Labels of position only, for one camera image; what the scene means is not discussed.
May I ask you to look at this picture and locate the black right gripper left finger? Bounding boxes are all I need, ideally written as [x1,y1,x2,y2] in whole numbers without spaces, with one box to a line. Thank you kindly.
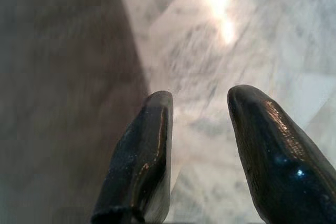
[90,90,174,224]

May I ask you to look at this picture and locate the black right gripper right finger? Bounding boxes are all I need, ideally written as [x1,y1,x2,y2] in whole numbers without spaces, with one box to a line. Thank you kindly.
[227,84,336,224]

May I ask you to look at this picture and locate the brown fabric recliner sofa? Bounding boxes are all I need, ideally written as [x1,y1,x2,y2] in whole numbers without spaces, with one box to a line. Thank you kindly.
[0,0,154,224]

